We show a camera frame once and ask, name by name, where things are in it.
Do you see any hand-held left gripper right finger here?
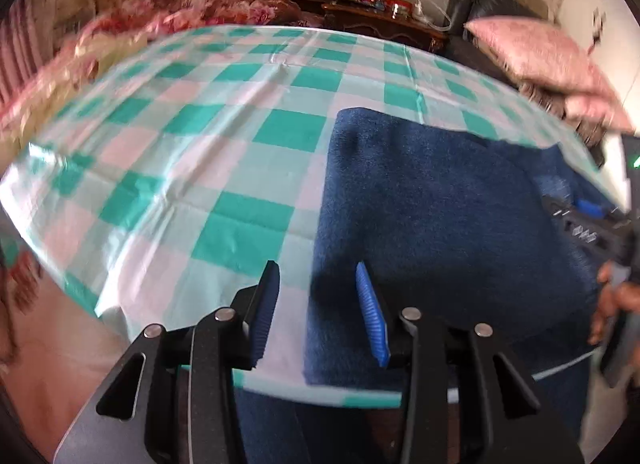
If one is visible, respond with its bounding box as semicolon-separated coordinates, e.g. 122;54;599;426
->
355;261;542;464

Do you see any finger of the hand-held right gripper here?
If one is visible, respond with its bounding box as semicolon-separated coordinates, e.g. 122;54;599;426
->
572;197;629;223
541;193;632;266

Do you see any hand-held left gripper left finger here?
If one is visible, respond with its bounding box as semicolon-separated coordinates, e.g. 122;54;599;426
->
95;260;282;464

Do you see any blue towel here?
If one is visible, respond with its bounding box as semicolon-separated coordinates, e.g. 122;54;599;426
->
304;107;603;391

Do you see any person's right hand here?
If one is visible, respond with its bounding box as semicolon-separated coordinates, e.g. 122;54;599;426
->
587;261;640;346

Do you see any small pink pillow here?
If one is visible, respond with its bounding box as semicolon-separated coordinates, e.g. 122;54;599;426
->
564;93;637;134

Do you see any grey furry cushion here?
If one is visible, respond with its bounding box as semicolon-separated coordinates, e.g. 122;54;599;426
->
519;81;607;146

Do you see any large pink pillow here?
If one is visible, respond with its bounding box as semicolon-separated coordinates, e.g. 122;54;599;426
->
464;16;617;101

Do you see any green white checked tablecloth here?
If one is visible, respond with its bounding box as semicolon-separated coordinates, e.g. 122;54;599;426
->
0;24;632;409

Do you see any black sofa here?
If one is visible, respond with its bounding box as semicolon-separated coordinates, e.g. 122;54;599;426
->
446;0;553;91

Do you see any dark wooden nightstand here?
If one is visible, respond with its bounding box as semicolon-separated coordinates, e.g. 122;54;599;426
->
320;0;452;54

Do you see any red floral blanket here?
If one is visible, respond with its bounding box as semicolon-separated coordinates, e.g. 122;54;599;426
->
0;0;327;155

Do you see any pink striped cloth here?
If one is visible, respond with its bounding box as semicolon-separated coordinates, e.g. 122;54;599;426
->
0;0;47;112

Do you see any dark ornate handle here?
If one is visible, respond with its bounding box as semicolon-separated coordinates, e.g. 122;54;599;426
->
589;6;609;54

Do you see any white cable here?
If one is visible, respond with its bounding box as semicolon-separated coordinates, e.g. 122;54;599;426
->
414;0;452;29

